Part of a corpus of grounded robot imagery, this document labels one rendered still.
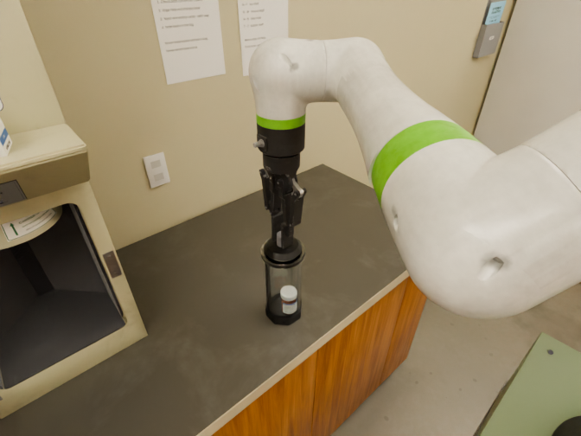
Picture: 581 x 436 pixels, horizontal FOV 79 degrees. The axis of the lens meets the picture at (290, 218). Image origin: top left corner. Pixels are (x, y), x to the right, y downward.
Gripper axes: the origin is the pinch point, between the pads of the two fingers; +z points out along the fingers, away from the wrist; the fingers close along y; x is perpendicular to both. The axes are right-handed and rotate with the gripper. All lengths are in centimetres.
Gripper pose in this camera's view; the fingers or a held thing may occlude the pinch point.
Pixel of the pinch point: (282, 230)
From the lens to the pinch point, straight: 81.0
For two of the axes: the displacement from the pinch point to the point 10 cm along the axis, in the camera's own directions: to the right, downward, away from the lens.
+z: 0.0, 8.1, 5.8
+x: 7.7, -3.7, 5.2
